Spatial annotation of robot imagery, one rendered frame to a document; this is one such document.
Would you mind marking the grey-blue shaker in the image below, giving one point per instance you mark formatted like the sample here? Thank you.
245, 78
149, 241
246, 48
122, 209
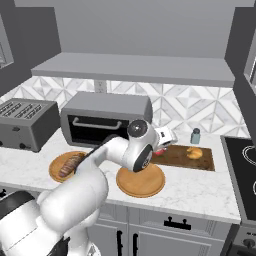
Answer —
195, 136

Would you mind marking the white wall outlet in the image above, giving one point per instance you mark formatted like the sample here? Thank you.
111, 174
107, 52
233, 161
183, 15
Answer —
100, 86

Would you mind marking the grey wall shelf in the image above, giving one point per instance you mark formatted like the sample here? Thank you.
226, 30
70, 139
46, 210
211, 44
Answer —
133, 70

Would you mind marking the grey wall cabinet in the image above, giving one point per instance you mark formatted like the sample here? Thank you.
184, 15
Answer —
250, 71
5, 43

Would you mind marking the grey toaster oven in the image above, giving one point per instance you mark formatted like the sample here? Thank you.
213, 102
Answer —
106, 106

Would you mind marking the grey cupboard door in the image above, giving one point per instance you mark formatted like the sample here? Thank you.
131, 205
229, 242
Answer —
173, 245
103, 240

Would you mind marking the dark wooden cutting board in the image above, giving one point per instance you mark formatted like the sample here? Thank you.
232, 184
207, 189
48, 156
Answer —
176, 160

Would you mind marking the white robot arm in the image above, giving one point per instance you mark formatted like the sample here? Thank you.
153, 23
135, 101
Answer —
76, 196

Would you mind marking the toaster oven glass door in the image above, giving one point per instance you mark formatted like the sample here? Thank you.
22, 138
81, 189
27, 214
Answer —
90, 131

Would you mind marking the golden croissant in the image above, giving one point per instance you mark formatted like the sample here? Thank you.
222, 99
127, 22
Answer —
194, 152

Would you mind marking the round wooden plate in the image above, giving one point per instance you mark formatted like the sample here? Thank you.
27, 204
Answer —
55, 168
141, 183

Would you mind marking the grey oven with knob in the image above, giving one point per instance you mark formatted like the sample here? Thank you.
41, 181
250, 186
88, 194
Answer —
245, 241

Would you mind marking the black hob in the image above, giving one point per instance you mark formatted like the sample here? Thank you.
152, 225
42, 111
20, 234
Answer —
241, 173

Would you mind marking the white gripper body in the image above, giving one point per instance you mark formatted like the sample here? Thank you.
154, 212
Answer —
171, 136

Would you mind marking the grey four-slot toaster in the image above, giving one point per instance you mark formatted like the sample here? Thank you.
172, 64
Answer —
26, 125

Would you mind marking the brown chocolate pastry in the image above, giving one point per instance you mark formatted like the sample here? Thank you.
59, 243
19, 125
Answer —
68, 166

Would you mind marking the grey narrow drawer front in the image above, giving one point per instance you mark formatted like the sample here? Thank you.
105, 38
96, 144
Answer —
115, 213

